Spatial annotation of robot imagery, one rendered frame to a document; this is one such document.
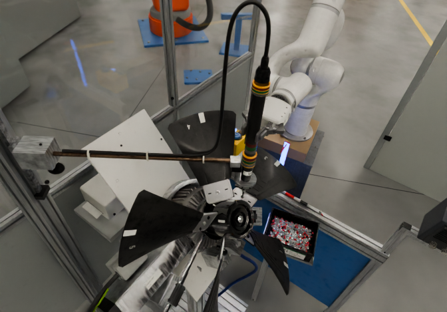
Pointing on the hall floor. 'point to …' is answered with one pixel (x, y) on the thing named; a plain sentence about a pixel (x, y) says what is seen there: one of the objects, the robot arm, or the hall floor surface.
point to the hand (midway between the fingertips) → (253, 131)
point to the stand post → (195, 303)
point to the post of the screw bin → (259, 279)
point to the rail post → (353, 286)
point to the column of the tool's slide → (47, 221)
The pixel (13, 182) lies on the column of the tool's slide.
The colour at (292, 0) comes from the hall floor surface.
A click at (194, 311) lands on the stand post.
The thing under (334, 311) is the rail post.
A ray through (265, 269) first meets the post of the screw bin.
